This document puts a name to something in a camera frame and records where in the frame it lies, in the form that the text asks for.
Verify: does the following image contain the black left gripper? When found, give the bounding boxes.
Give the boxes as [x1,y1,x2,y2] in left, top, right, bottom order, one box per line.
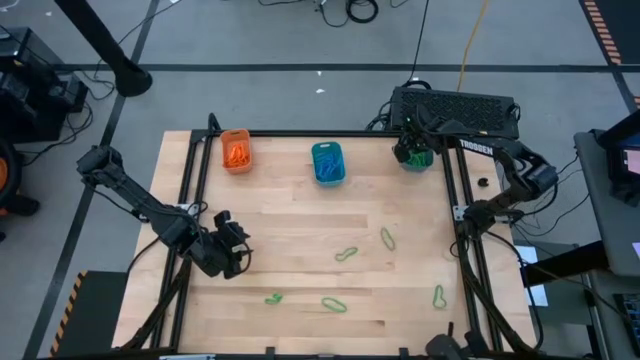
[188,209,255,280]

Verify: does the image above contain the blue rubber band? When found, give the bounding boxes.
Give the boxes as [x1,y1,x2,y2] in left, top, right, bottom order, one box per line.
[319,152,344,174]
[322,158,344,184]
[316,155,337,182]

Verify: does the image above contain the dark teal plastic basket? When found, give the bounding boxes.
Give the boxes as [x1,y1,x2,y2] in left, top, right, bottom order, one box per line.
[399,144,435,174]

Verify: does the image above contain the black perforated computer case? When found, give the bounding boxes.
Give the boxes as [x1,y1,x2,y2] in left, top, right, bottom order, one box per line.
[388,85,521,162]

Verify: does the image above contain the light teal plastic basket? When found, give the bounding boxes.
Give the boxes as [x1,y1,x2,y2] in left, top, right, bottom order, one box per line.
[310,141,347,189]

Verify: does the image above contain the orange plastic basket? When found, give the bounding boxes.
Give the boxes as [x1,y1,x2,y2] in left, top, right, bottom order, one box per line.
[219,128,254,176]

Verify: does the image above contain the black yellow-striped floor mat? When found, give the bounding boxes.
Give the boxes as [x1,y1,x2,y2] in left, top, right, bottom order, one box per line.
[48,269,130,359]

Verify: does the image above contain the black desk beam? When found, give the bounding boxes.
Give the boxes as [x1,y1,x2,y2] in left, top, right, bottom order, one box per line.
[519,239,610,287]

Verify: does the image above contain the dark laptop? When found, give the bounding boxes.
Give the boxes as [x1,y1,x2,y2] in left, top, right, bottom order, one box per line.
[597,107,640,207]

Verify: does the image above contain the orange black machine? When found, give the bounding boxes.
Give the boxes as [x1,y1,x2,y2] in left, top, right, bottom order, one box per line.
[0,138,42,244]

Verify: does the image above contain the black orange-striped floor mat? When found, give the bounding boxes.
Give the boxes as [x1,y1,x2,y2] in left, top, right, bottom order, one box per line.
[578,0,640,67]

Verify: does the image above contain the black stand pole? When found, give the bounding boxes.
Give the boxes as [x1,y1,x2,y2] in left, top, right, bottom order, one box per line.
[52,0,154,99]

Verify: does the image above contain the black equipment cart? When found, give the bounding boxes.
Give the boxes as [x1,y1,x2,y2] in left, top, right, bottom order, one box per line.
[0,25,90,145]

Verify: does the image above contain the dark grey desk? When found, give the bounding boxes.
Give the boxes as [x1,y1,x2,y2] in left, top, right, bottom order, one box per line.
[584,269,640,360]

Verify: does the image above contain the black keyboard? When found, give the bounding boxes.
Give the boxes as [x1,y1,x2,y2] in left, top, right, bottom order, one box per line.
[613,292,640,344]

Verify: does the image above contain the thin black cable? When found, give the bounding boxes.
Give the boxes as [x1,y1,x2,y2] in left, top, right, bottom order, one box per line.
[402,0,432,90]

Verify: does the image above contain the yellow cable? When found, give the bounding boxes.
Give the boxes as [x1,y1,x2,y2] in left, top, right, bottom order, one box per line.
[456,0,490,94]

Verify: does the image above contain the coiled black cable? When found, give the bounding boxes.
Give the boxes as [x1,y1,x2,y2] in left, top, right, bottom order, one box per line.
[317,0,380,29]

